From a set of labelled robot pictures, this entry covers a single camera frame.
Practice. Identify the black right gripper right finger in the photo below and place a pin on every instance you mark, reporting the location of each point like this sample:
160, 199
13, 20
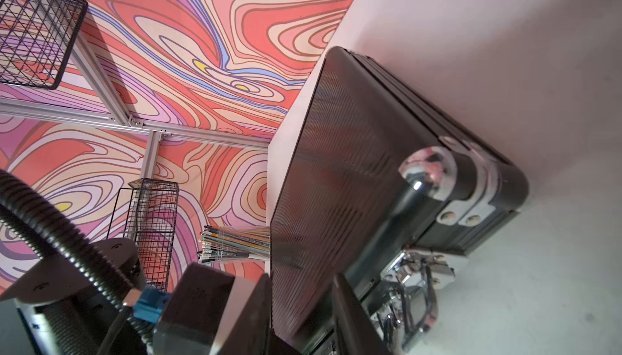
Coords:
354, 331

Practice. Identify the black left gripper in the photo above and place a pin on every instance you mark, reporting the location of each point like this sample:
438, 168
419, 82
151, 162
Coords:
190, 319

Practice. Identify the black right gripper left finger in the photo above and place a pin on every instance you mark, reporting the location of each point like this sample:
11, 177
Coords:
245, 324

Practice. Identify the black poker set case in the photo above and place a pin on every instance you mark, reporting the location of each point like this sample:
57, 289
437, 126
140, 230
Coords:
387, 190

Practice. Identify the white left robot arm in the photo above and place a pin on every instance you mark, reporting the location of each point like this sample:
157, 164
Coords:
93, 298

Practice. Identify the clear plastic pencil jar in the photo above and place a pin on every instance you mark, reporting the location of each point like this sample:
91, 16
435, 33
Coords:
221, 245

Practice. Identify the black wire basket left wall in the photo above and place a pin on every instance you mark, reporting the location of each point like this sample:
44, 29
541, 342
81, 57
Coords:
145, 212

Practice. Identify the black wire basket wall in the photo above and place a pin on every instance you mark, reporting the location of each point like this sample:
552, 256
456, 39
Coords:
37, 38
145, 212

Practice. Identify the aluminium frame post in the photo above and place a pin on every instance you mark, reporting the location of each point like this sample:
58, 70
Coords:
117, 116

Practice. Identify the black wire basket back wall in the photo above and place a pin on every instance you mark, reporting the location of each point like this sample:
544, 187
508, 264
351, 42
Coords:
37, 38

